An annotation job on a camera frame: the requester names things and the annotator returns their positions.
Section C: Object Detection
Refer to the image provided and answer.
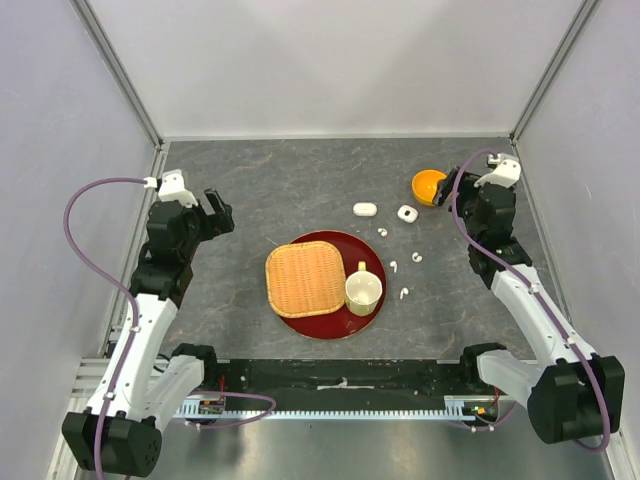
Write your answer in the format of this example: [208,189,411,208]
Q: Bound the white oval charging case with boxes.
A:
[352,202,378,217]

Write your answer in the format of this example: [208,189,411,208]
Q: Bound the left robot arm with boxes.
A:
[62,185,235,479]

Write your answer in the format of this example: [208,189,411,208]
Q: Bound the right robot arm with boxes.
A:
[434,167,625,453]

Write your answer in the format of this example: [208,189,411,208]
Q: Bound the white square earbud case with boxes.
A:
[397,205,418,224]

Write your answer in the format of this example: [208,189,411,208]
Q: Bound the orange bowl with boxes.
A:
[411,169,447,206]

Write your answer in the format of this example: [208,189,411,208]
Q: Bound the woven bamboo basket plate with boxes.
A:
[265,241,346,319]

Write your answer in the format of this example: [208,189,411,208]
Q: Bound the cream mug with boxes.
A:
[345,261,383,317]

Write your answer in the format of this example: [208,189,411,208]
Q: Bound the red round tray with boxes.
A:
[277,230,387,340]

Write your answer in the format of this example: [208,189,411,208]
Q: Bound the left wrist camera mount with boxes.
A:
[158,169,198,208]

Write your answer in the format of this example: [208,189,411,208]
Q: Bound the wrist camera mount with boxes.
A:
[158,169,198,208]
[474,153,522,189]

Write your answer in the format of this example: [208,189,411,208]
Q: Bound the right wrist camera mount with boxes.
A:
[474,153,522,189]

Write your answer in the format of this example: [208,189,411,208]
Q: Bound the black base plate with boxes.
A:
[199,359,511,412]

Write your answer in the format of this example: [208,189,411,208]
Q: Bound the grey cable duct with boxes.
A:
[173,396,477,424]

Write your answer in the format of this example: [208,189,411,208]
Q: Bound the right aluminium frame post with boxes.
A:
[509,0,601,146]

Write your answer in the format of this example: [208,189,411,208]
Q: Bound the aluminium frame post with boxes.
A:
[70,0,164,150]
[509,0,601,146]

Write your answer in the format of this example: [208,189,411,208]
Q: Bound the left aluminium frame post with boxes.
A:
[70,0,164,150]

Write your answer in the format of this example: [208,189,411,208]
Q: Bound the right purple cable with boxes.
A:
[451,148,612,454]

